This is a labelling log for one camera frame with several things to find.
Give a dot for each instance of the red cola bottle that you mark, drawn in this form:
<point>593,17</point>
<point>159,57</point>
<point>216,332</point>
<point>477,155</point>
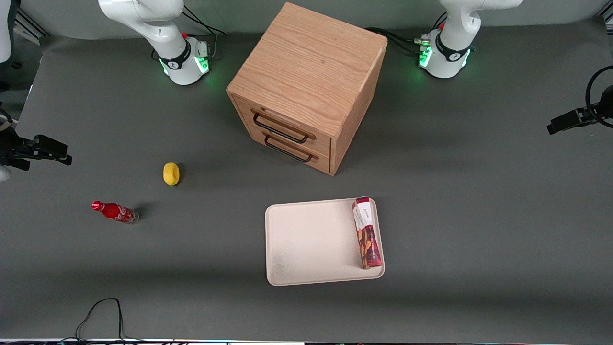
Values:
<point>115,211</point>

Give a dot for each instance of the wooden drawer cabinet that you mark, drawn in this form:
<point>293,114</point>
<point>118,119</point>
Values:
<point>311,62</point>

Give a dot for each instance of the red cookie box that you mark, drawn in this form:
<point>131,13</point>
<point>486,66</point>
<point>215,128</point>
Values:
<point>368,235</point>

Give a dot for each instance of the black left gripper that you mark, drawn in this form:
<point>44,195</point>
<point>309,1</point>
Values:
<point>587,114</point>

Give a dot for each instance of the cream plastic tray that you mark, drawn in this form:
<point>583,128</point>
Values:
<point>311,242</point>

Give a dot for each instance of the wooden drawer front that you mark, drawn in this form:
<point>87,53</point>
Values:
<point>322,162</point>
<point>321,140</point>

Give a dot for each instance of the yellow lemon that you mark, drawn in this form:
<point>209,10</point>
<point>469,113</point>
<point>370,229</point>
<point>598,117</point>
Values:
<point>171,173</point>

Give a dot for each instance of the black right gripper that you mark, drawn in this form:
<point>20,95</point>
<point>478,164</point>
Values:
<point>10,148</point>

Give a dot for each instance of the aluminium frame rail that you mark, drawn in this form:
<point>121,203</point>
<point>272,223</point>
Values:
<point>607,20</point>
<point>31,24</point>

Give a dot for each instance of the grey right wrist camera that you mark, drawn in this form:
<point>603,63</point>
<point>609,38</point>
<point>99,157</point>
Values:
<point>4,173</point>

